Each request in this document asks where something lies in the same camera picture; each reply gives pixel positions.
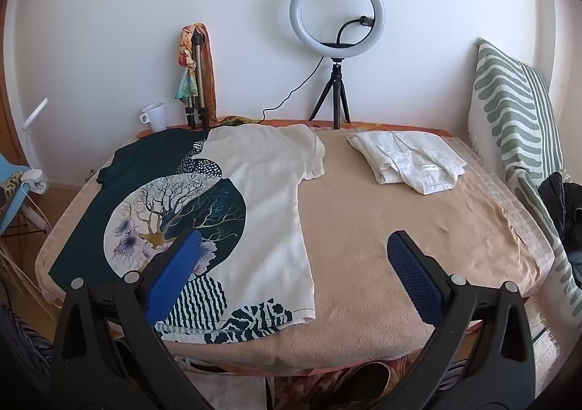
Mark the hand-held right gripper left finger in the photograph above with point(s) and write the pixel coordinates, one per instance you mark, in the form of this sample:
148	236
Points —
175	273

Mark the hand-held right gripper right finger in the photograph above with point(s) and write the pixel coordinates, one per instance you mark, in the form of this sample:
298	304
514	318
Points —
416	273

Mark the green and white printed t-shirt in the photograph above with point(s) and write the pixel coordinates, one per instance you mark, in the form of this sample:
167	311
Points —
268	192

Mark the dark clothes pile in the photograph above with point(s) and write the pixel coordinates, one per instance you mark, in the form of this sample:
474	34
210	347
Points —
559	196

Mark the beige blanket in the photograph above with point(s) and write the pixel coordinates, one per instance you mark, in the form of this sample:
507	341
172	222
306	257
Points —
363	219

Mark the folded white shirt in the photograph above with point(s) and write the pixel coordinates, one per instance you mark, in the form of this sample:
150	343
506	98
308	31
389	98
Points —
409	160

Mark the white checked blanket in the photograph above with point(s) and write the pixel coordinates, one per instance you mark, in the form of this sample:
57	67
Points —
489	164

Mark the orange patterned tablecloth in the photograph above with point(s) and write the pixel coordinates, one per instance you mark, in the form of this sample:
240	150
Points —
386	126

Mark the white mug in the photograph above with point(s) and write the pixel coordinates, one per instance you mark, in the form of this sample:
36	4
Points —
157	117

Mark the blue chair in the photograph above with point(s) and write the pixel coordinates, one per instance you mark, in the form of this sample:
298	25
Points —
9	210

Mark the colourful scarf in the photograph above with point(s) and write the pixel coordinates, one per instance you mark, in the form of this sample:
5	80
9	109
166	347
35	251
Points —
184	74

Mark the green striped cushion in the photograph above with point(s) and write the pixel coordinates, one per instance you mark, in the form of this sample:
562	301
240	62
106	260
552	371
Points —
509	96

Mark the black mini tripod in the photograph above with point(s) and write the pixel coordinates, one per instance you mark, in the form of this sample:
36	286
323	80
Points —
336	87

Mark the black tripod legs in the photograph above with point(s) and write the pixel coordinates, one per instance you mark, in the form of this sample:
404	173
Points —
198	69

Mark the white clip lamp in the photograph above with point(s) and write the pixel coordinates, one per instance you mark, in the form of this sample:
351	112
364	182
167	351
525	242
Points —
36	112

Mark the black gooseneck phone holder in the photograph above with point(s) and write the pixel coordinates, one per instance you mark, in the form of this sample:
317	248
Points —
350	24

